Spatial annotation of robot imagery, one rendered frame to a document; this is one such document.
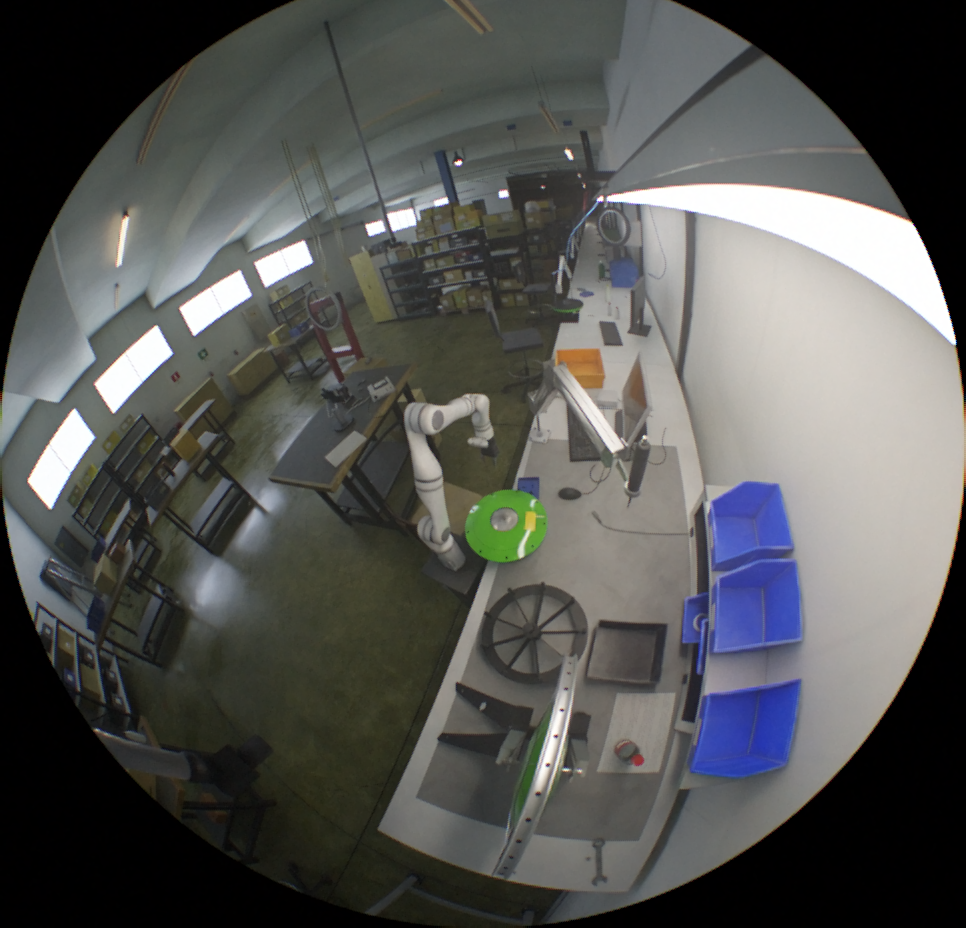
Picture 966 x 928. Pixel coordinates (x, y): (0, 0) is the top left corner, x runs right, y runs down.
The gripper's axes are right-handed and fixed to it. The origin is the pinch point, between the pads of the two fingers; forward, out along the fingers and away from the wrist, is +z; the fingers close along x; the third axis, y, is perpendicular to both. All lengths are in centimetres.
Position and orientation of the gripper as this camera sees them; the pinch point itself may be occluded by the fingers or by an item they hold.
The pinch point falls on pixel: (490, 466)
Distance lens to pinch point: 137.7
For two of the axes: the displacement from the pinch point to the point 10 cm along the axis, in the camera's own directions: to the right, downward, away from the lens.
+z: 2.2, 7.0, 6.8
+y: 4.5, -6.9, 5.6
